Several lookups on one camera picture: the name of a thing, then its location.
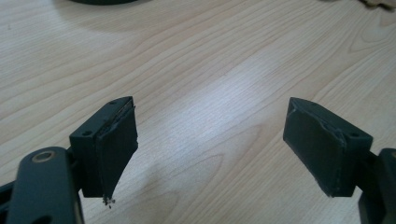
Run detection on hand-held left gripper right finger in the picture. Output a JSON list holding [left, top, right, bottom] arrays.
[[282, 96, 374, 198]]

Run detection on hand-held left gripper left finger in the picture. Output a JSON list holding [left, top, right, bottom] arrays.
[[68, 95, 139, 209]]

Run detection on dark round object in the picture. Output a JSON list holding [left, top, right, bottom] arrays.
[[68, 0, 138, 6]]

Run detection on brown crumpled object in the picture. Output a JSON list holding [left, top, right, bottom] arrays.
[[358, 0, 396, 10]]

